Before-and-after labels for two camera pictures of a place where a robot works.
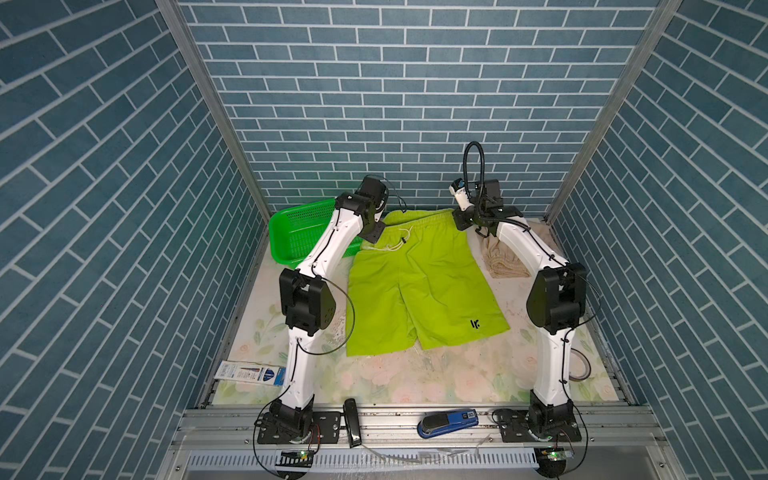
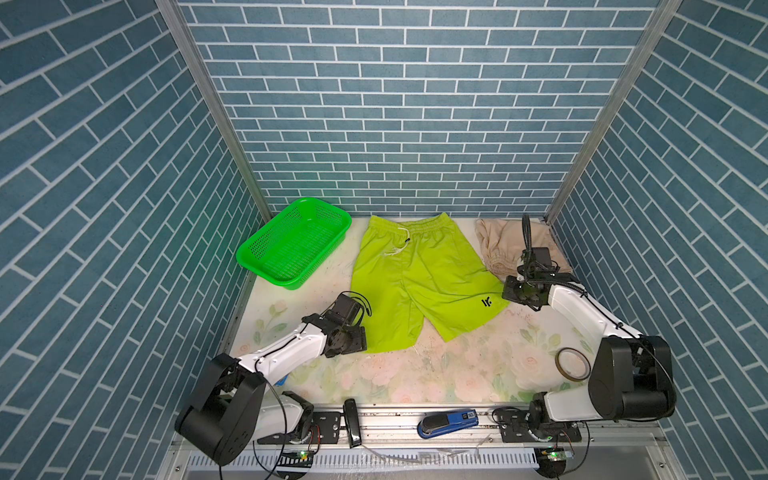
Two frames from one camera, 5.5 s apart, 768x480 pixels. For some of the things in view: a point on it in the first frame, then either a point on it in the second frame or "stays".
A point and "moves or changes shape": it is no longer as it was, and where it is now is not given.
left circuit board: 296,459 stays
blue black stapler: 436,423 stays
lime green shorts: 418,269 moves or changes shape
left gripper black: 373,234 to 360,341
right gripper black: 461,223 to 509,293
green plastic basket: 293,231 moves or changes shape
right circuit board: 552,460 stays
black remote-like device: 352,422 stays
